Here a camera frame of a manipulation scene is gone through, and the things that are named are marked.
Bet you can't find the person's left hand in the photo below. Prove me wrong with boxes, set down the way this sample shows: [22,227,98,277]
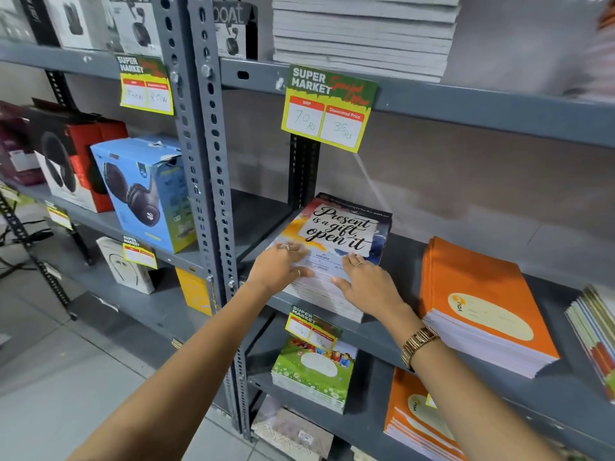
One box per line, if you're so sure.
[245,241,316,298]

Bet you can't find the person's right hand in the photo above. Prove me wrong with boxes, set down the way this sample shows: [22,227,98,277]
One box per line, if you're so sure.
[331,253,415,327]

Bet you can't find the stack of script-print notebooks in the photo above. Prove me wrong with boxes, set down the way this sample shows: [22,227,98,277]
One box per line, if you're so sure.
[263,192,393,324]

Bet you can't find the person's left forearm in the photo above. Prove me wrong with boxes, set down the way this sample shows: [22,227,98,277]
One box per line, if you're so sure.
[67,279,269,461]

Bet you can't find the person's right forearm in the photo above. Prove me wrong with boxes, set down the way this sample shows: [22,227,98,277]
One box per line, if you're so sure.
[387,307,563,461]

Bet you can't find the stack of green picture notebooks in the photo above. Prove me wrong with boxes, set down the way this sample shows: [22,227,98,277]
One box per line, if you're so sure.
[271,330,359,415]

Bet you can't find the gold wristwatch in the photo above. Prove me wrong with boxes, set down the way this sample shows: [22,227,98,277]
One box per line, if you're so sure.
[401,326,441,373]

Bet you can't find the stack of orange notebooks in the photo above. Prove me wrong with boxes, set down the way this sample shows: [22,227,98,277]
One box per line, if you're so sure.
[383,368,468,461]
[419,236,561,380]

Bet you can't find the beige patterned paper pack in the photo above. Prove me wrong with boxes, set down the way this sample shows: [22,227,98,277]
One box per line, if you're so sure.
[250,394,335,461]

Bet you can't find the large green yellow price tag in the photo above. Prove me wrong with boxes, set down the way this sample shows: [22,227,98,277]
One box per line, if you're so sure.
[281,64,381,154]

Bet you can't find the blue headphone box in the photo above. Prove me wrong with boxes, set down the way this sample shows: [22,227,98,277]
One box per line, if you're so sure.
[90,135,198,254]

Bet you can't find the white neckband earphone box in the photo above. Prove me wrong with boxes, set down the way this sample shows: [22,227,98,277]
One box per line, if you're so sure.
[95,236,157,295]

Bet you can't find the grey metal shelving rack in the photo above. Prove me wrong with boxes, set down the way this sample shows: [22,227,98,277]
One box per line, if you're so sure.
[0,0,227,414]
[185,0,615,461]

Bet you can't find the stack of grey-white notebooks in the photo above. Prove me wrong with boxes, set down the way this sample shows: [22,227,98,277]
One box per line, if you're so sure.
[272,0,463,84]

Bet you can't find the red black headphone box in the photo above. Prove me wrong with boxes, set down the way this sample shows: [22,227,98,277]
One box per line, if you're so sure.
[26,104,129,214]

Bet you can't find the black white earbuds box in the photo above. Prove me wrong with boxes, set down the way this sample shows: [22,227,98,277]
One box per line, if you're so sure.
[108,0,163,58]
[40,0,95,51]
[211,0,259,61]
[0,0,37,44]

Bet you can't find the black metal stand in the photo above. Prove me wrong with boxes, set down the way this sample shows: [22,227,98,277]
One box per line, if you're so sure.
[0,191,78,321]

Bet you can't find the stack of striped colourful notebooks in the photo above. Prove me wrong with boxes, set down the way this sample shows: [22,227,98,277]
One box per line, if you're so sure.
[565,283,615,405]

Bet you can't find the maroon box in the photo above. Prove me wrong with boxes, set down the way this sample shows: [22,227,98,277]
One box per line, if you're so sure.
[0,100,47,187]

